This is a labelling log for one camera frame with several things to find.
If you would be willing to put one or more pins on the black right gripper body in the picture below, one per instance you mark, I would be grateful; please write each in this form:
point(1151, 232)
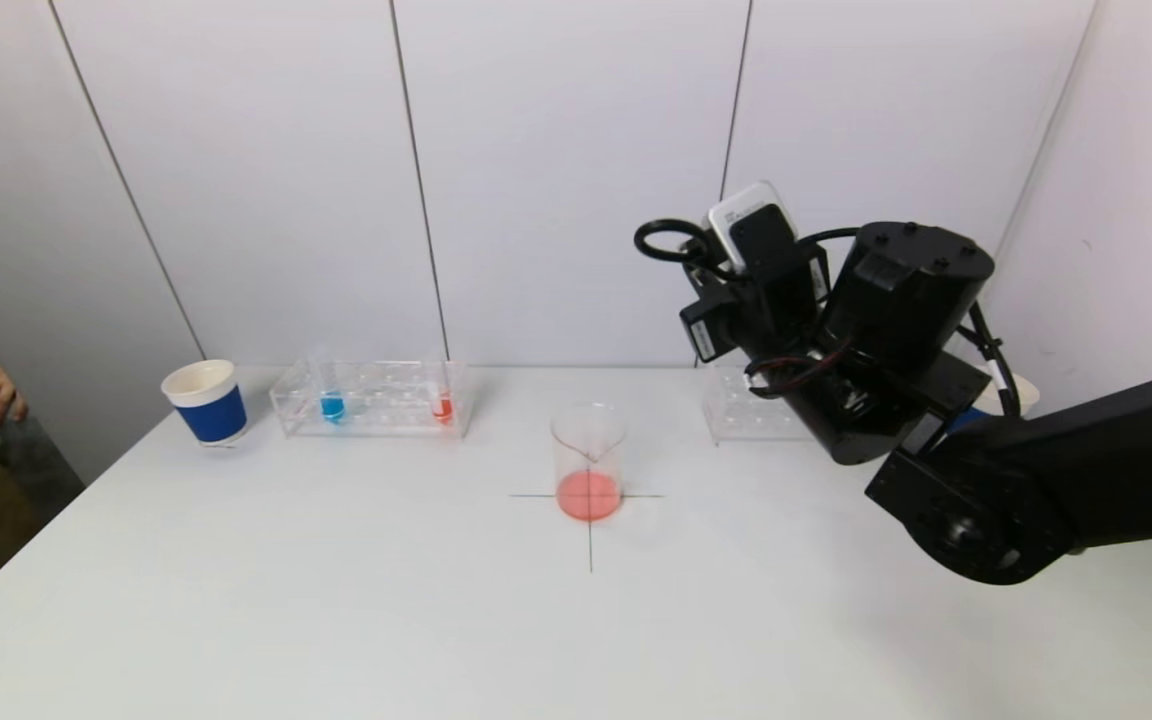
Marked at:
point(702, 336)

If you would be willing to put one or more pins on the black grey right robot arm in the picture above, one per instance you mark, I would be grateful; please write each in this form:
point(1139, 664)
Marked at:
point(1116, 470)

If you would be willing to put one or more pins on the clear acrylic test tube rack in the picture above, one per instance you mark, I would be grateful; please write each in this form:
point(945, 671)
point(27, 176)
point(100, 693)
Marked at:
point(746, 415)
point(386, 405)

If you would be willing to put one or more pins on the clear glass beaker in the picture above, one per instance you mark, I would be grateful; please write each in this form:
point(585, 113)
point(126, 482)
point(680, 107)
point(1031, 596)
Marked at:
point(588, 490)

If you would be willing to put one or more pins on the red pigment test tube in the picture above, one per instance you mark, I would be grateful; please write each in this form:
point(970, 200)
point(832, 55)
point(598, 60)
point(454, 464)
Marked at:
point(443, 408)

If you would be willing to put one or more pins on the blue pigment test tube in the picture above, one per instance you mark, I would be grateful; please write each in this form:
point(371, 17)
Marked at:
point(332, 408)

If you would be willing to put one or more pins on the bare hand of person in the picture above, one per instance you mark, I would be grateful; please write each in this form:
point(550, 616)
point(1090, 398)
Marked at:
point(1, 396)

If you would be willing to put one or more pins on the blue white paper cup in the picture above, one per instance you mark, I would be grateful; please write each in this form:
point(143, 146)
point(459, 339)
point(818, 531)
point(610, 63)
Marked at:
point(1021, 392)
point(211, 415)

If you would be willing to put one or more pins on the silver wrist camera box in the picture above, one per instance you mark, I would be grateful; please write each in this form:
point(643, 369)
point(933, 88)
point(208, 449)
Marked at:
point(751, 225)

